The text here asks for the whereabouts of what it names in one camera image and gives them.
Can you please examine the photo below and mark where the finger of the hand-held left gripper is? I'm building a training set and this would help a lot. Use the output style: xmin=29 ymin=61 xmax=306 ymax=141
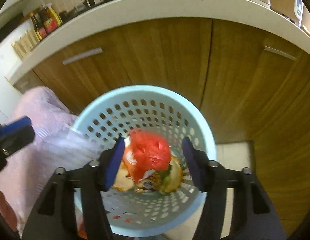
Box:
xmin=3 ymin=125 xmax=35 ymax=156
xmin=0 ymin=116 xmax=32 ymax=140

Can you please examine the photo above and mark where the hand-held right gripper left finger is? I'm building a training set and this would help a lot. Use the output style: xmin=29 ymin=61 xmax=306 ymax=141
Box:
xmin=22 ymin=137 xmax=125 ymax=240

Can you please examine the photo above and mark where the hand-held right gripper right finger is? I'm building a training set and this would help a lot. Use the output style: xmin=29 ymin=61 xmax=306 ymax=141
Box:
xmin=182 ymin=137 xmax=288 ymax=240

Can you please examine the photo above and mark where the yellow snack packet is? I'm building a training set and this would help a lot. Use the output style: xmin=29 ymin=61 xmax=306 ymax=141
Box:
xmin=112 ymin=161 xmax=135 ymax=192

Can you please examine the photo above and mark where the orange green snack packet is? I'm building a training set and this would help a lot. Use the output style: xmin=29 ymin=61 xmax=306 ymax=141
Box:
xmin=159 ymin=155 xmax=183 ymax=195

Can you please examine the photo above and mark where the red plastic bag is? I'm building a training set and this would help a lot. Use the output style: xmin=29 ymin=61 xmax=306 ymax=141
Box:
xmin=126 ymin=129 xmax=172 ymax=180

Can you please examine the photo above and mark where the light blue plastic basket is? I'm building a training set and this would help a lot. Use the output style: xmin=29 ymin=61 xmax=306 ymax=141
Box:
xmin=71 ymin=85 xmax=218 ymax=238

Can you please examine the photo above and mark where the pink printed blanket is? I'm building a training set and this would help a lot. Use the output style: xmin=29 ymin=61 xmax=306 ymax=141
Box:
xmin=0 ymin=86 xmax=105 ymax=233

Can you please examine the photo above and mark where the clear plastic packet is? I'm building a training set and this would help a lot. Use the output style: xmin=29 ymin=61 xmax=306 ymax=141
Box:
xmin=63 ymin=127 xmax=105 ymax=163

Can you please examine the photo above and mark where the wooden cabinet door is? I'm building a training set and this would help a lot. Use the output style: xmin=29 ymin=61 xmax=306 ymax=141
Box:
xmin=32 ymin=17 xmax=213 ymax=130
xmin=200 ymin=19 xmax=310 ymax=235
xmin=15 ymin=70 xmax=45 ymax=93

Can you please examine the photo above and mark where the woven bamboo holder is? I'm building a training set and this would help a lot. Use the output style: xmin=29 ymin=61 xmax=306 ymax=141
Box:
xmin=11 ymin=29 xmax=41 ymax=60

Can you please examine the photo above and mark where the dark soy sauce bottle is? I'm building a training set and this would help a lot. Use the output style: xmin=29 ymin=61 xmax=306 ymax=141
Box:
xmin=31 ymin=12 xmax=47 ymax=40

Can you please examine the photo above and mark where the brown sauce bottle red label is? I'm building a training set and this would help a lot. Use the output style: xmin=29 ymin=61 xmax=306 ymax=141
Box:
xmin=41 ymin=4 xmax=63 ymax=34

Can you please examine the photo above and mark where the beige rice cooker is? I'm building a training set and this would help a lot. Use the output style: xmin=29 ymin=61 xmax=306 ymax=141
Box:
xmin=294 ymin=0 xmax=310 ymax=37

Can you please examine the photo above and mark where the silver cabinet handle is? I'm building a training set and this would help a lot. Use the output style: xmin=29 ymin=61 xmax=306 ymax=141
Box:
xmin=62 ymin=47 xmax=103 ymax=65
xmin=263 ymin=45 xmax=297 ymax=61

